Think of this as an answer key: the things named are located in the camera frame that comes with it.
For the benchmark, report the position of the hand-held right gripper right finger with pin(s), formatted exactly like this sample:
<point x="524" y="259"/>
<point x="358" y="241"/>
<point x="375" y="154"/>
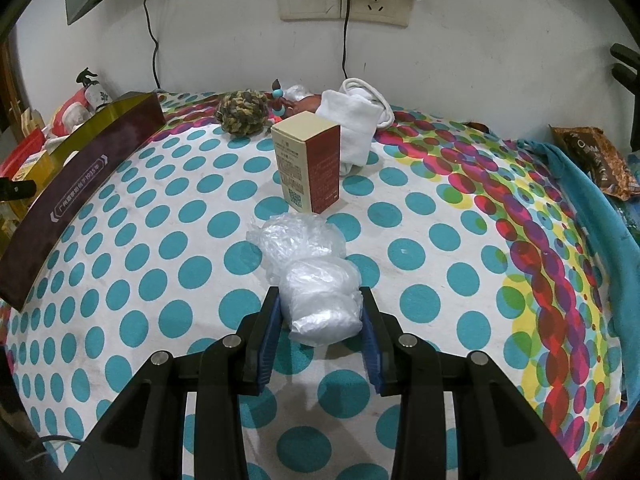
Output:
<point x="371" y="350"/>

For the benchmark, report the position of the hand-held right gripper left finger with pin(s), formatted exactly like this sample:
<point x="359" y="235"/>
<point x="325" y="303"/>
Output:
<point x="267" y="345"/>

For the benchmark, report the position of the white plastic bag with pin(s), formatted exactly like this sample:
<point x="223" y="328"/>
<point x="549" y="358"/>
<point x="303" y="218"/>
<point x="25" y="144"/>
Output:
<point x="320" y="300"/>

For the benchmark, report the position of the white cloth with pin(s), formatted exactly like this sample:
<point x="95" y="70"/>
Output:
<point x="352" y="125"/>

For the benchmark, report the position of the maroon and gold box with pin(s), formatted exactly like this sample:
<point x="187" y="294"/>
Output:
<point x="90" y="180"/>

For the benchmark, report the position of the clear crumpled plastic bag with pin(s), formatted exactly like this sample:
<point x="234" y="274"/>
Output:
<point x="295" y="237"/>

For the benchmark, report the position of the polka dot blanket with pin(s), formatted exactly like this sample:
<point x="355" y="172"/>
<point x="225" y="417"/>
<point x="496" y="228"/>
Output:
<point x="200" y="195"/>

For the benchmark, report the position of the beige and red carton box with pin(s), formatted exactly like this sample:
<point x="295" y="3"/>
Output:
<point x="310" y="160"/>

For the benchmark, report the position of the blue towel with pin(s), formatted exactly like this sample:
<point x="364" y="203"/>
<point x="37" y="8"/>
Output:
<point x="590" y="220"/>

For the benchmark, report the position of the small clear plastic wrapper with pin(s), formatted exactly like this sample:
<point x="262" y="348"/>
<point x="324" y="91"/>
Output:
<point x="296" y="91"/>

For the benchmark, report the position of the brown snack packet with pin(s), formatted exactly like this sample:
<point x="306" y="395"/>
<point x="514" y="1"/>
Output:
<point x="595" y="157"/>

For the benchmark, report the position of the red and white bag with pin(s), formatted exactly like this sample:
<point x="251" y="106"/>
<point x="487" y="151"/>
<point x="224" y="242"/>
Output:
<point x="75" y="110"/>

